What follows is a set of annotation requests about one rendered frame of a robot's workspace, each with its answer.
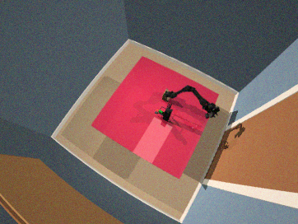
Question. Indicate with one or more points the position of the dark grey power strip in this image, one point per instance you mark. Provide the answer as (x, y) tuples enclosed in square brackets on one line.
[(167, 114)]

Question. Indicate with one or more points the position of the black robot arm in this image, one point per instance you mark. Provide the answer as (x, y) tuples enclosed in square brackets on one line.
[(206, 105)]

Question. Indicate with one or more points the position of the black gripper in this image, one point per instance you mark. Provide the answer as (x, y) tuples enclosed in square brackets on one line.
[(215, 111)]

